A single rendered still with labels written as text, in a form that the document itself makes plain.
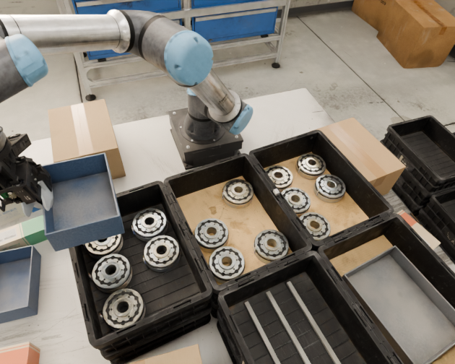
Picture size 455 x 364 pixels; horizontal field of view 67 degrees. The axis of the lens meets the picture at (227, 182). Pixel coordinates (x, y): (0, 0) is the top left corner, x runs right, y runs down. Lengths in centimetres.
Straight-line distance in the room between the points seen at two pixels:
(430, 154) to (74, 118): 176
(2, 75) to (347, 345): 94
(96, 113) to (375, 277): 115
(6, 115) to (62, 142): 176
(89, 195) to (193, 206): 37
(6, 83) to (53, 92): 256
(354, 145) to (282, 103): 52
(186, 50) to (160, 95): 214
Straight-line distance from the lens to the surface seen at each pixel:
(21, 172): 74
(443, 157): 215
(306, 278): 105
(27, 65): 65
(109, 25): 88
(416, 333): 110
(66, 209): 90
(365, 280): 110
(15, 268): 131
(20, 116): 306
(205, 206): 113
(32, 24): 80
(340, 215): 119
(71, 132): 141
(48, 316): 120
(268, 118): 166
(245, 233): 108
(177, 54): 83
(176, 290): 100
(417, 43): 371
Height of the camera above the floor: 175
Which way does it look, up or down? 51 degrees down
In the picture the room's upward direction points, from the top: 4 degrees clockwise
